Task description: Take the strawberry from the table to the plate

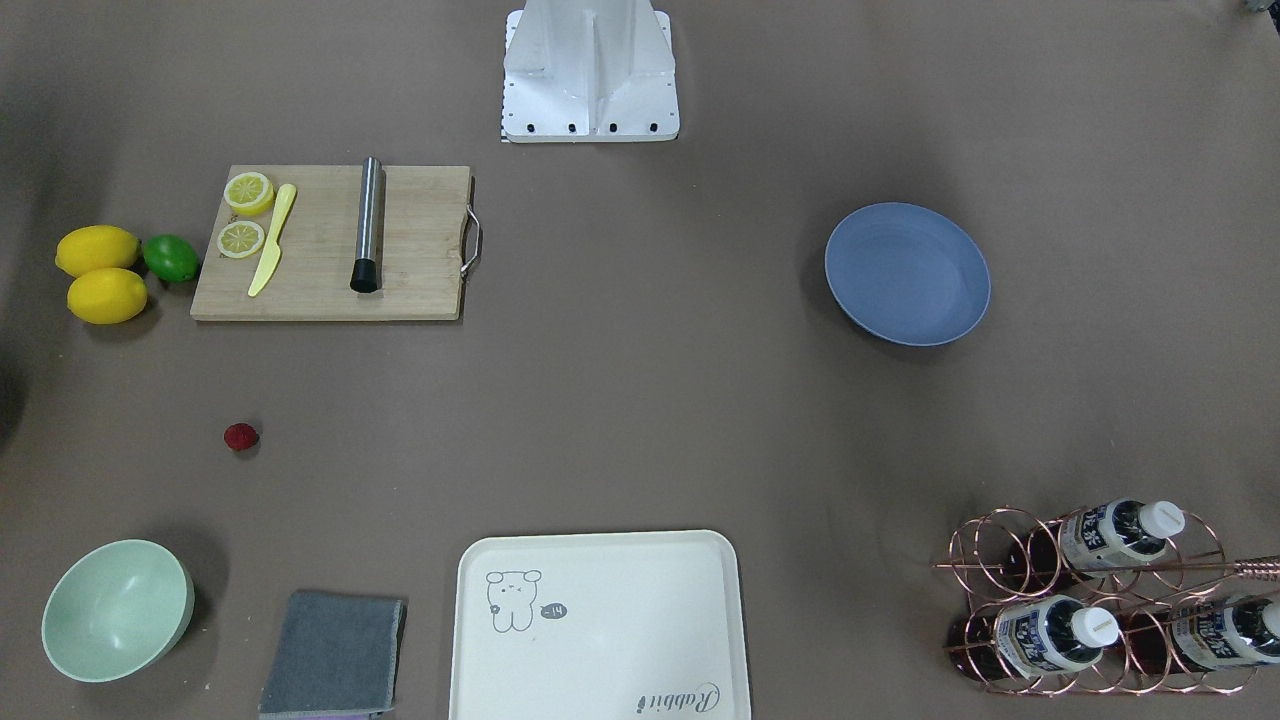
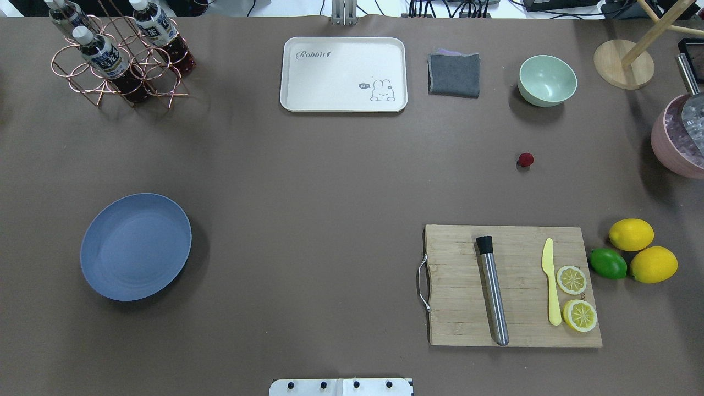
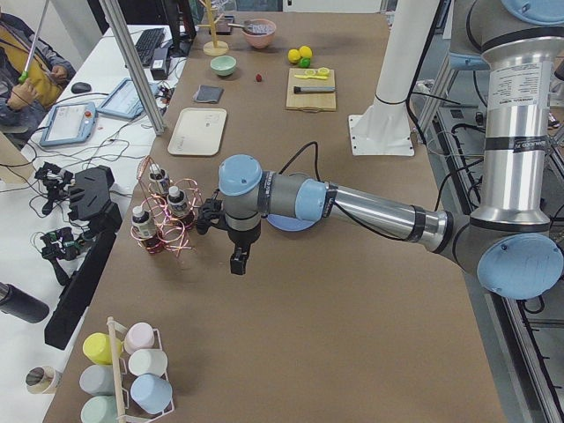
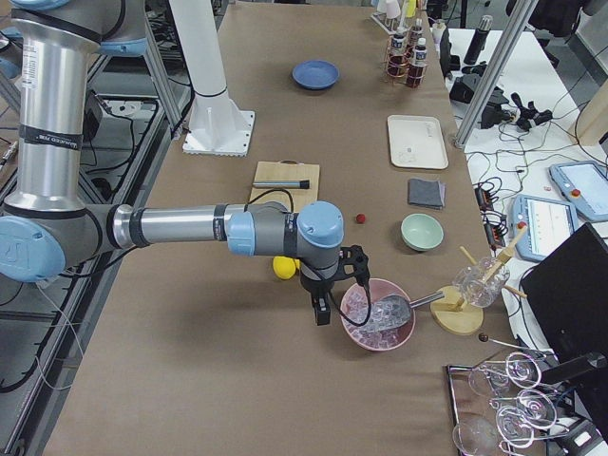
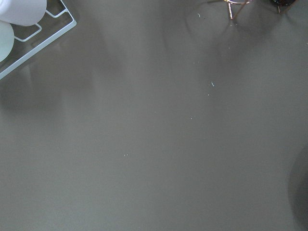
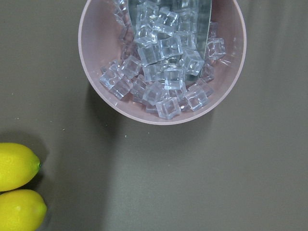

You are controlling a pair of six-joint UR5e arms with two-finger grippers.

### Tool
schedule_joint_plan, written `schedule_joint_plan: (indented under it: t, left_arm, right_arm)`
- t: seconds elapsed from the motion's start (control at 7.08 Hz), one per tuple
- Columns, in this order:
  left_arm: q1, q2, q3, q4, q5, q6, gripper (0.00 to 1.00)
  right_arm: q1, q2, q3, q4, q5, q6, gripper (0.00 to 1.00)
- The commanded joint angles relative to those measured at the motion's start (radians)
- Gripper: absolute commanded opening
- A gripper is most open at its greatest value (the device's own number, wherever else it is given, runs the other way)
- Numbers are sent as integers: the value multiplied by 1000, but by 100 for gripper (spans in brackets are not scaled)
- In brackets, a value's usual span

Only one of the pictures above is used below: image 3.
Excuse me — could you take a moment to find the mint green cup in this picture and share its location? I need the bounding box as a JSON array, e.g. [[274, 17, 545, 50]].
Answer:
[[80, 396, 117, 423]]

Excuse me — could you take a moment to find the copper wire bottle rack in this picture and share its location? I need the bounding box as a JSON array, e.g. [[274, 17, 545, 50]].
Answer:
[[130, 156, 203, 257]]

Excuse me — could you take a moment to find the grey folded cloth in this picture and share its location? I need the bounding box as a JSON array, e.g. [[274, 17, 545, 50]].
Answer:
[[193, 85, 224, 104]]

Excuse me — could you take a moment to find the grey cup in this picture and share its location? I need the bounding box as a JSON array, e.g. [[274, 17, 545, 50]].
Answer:
[[79, 365, 115, 396]]

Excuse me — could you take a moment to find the black spare gripper stand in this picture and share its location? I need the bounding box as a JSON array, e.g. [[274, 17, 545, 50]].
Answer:
[[42, 166, 122, 350]]

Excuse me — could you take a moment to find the white cup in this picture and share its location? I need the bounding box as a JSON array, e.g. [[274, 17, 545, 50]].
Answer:
[[128, 349, 168, 377]]

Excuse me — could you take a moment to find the black power adapter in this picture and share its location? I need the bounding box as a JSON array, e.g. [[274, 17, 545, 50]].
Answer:
[[150, 48, 170, 81]]

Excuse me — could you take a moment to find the pink cup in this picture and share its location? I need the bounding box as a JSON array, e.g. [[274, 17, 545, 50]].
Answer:
[[123, 322, 155, 354]]

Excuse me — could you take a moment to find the yellow cup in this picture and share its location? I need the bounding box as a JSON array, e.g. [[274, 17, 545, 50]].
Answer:
[[82, 332, 112, 365]]

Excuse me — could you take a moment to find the green lime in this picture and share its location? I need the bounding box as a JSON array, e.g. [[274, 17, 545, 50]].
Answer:
[[298, 57, 311, 69]]

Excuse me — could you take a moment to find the dark drink bottle white cap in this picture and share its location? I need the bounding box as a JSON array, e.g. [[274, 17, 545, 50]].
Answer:
[[149, 163, 170, 196]]

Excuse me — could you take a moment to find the bamboo cutting board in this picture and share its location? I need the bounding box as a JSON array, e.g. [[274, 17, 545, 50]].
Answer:
[[286, 67, 337, 112]]

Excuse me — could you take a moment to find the green bowl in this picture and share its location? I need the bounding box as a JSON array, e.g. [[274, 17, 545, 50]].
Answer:
[[210, 55, 237, 77]]

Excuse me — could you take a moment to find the black computer mouse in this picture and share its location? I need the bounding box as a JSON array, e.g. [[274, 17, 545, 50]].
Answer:
[[70, 82, 92, 94]]

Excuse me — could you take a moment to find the aluminium frame post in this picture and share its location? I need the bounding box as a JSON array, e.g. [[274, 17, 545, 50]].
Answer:
[[100, 0, 165, 136]]

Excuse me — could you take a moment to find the dark drink bottle middle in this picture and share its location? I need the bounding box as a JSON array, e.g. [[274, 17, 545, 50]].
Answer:
[[167, 185, 195, 229]]

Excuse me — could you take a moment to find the steel cylinder black tip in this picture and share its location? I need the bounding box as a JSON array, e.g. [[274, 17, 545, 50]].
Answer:
[[293, 85, 336, 94]]

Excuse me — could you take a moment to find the blue teach pendant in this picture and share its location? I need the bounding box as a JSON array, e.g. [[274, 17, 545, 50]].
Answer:
[[96, 78, 145, 120], [40, 101, 96, 147]]

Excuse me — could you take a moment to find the wooden mug tree stand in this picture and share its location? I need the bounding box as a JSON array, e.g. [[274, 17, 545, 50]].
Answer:
[[199, 0, 229, 57]]

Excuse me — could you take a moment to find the blue plate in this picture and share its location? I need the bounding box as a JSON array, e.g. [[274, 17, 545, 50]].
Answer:
[[267, 214, 315, 232]]

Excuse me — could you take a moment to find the yellow lemon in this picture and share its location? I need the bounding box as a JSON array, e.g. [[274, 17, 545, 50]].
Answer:
[[287, 48, 301, 63], [299, 45, 313, 59]]

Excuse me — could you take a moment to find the black keyboard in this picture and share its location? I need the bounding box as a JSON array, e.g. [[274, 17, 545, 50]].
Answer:
[[135, 28, 165, 67]]

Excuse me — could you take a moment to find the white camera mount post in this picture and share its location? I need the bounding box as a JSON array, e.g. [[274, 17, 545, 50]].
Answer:
[[349, 0, 440, 156]]

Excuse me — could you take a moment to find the pink bowl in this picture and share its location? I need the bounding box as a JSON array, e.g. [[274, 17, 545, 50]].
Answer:
[[242, 19, 277, 49]]

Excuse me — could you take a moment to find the yellow plastic knife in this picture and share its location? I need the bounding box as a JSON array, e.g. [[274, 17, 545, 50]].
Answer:
[[293, 73, 329, 80]]

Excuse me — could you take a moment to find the cream rectangular tray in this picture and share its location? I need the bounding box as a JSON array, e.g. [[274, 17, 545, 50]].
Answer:
[[167, 108, 227, 157]]

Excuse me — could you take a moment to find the blue cup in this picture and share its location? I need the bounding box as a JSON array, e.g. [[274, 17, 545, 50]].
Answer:
[[130, 374, 173, 414]]

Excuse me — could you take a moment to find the tape roll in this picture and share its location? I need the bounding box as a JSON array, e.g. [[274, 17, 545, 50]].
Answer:
[[26, 366, 62, 394]]

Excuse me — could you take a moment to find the black thermos bottle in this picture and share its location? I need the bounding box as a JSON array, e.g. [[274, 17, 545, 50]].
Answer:
[[1, 283, 49, 323]]

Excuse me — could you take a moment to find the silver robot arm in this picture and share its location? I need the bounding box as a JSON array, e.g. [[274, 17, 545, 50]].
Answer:
[[196, 1, 563, 300]]

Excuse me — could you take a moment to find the white wire cup rack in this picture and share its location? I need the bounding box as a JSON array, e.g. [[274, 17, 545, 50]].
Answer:
[[102, 317, 175, 422]]

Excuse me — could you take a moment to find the dark drink bottle front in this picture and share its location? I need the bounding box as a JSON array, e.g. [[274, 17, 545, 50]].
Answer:
[[131, 205, 160, 252]]

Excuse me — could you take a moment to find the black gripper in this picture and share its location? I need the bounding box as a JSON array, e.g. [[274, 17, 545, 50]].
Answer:
[[196, 189, 247, 275]]

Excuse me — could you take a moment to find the seated person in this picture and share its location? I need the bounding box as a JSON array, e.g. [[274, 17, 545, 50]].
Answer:
[[1, 13, 76, 144]]

